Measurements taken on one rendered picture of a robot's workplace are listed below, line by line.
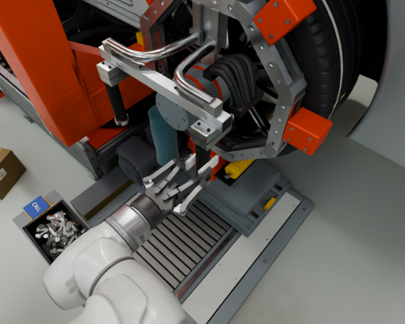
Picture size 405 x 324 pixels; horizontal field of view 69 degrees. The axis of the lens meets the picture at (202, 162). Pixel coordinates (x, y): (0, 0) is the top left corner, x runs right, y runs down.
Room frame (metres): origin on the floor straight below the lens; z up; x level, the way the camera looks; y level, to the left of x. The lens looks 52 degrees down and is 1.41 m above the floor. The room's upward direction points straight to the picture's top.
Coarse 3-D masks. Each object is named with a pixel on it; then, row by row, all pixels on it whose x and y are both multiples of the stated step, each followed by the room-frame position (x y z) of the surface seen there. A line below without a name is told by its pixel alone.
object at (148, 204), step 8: (144, 192) 0.35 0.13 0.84; (152, 192) 0.35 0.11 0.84; (160, 192) 0.35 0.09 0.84; (168, 192) 0.35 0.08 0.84; (136, 200) 0.32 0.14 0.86; (144, 200) 0.31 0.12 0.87; (152, 200) 0.31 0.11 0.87; (160, 200) 0.33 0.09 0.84; (168, 200) 0.33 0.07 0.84; (136, 208) 0.30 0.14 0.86; (144, 208) 0.29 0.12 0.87; (152, 208) 0.30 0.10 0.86; (160, 208) 0.31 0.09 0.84; (168, 208) 0.31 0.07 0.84; (144, 216) 0.28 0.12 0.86; (152, 216) 0.28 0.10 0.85; (160, 216) 0.29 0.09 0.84; (152, 224) 0.27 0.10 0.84
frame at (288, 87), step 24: (168, 0) 0.80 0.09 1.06; (192, 0) 0.74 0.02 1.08; (216, 0) 0.69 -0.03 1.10; (240, 0) 0.66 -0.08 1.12; (264, 0) 0.67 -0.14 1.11; (144, 24) 0.87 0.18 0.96; (264, 48) 0.60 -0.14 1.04; (288, 48) 0.62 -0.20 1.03; (288, 72) 0.60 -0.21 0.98; (288, 96) 0.54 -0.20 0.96; (216, 144) 0.68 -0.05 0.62; (240, 144) 0.66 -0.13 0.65; (264, 144) 0.58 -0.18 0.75
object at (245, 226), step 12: (180, 180) 0.85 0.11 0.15; (288, 180) 0.84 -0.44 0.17; (204, 192) 0.78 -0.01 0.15; (276, 192) 0.77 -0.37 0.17; (204, 204) 0.74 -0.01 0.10; (216, 204) 0.71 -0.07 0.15; (264, 204) 0.71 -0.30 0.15; (228, 216) 0.64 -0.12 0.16; (240, 216) 0.65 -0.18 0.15; (252, 216) 0.64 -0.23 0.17; (264, 216) 0.66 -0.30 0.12; (240, 228) 0.59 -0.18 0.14; (252, 228) 0.58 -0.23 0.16
